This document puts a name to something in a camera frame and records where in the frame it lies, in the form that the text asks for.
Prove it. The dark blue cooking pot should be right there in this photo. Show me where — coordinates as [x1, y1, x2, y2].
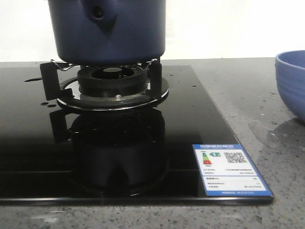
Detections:
[48, 0, 166, 65]

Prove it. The black round gas burner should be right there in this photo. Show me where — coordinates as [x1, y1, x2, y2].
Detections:
[77, 66, 148, 97]

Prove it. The black glass gas stove top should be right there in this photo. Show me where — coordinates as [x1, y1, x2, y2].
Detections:
[0, 65, 274, 205]

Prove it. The blue ribbed bowl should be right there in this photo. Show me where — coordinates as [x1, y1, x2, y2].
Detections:
[275, 50, 305, 120]

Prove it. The black metal pot support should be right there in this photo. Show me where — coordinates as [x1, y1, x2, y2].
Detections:
[40, 58, 170, 112]

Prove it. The blue energy label sticker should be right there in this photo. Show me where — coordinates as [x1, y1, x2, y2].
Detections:
[193, 144, 272, 197]

